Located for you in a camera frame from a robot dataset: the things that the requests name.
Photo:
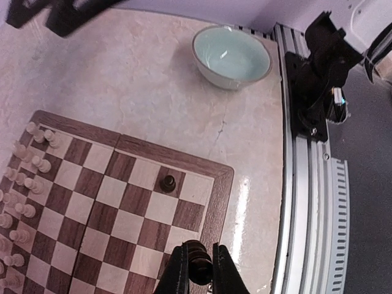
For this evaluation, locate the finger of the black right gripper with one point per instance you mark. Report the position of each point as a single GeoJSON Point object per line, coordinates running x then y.
{"type": "Point", "coordinates": [64, 18]}
{"type": "Point", "coordinates": [21, 12]}

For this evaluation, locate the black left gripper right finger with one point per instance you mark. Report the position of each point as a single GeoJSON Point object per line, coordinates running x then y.
{"type": "Point", "coordinates": [226, 278]}

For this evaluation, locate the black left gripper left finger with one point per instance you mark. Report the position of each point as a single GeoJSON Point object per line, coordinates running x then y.
{"type": "Point", "coordinates": [175, 278]}

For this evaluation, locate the black chess piece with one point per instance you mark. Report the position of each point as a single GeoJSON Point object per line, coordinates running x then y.
{"type": "Point", "coordinates": [199, 263]}

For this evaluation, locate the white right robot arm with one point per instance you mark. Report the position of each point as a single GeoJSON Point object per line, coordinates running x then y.
{"type": "Point", "coordinates": [363, 21]}

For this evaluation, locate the wooden chess board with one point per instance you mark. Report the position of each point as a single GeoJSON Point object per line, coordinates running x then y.
{"type": "Point", "coordinates": [119, 227]}

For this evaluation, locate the black chess pawn on board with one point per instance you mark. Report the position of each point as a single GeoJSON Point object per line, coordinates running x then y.
{"type": "Point", "coordinates": [168, 184]}

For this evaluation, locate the row of white chess pieces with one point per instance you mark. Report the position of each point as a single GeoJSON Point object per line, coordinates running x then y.
{"type": "Point", "coordinates": [29, 229]}

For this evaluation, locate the pale green glass bowl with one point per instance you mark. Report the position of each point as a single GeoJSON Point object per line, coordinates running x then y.
{"type": "Point", "coordinates": [230, 58]}

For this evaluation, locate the aluminium front rail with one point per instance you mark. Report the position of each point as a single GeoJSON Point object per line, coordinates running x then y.
{"type": "Point", "coordinates": [313, 246]}

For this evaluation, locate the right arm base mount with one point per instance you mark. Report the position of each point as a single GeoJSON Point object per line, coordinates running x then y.
{"type": "Point", "coordinates": [311, 79]}

